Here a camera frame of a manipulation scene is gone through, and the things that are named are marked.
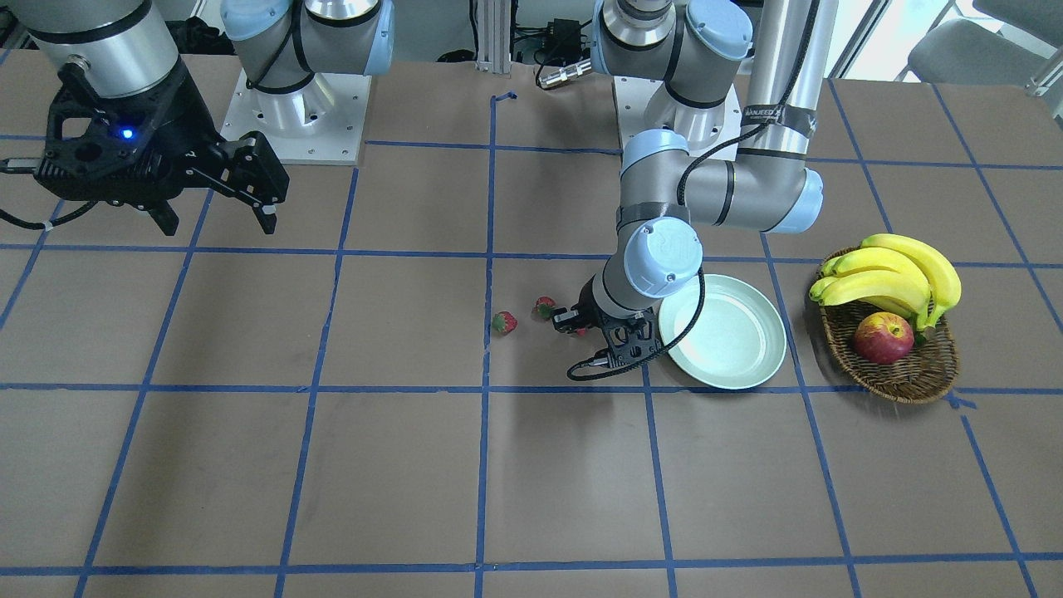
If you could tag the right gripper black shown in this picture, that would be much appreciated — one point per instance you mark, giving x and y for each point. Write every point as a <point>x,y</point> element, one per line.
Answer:
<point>176,114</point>

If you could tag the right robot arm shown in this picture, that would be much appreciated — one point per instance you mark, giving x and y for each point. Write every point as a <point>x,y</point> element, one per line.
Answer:
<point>127,47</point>

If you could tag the brown wicker basket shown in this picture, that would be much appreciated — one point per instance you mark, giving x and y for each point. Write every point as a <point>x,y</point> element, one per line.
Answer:
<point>925,374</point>

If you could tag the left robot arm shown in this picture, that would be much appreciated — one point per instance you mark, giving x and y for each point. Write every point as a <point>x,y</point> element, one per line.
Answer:
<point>726,145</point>

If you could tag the yellow banana bunch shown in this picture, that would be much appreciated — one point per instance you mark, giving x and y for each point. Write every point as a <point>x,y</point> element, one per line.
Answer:
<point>897,273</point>

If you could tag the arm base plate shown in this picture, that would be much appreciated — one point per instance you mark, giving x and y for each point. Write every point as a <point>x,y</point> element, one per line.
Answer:
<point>651,120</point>
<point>321,124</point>

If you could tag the red yellow apple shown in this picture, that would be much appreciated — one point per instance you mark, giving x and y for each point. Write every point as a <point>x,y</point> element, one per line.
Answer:
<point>883,338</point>

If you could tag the light green plate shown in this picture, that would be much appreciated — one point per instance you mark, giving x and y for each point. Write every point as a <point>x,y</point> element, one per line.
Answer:
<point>738,340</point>

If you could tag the aluminium frame post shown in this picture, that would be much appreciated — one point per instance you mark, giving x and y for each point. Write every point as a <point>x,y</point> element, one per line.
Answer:
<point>492,23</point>

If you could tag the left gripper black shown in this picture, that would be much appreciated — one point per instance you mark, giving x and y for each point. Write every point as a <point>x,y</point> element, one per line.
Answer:
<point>595,305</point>

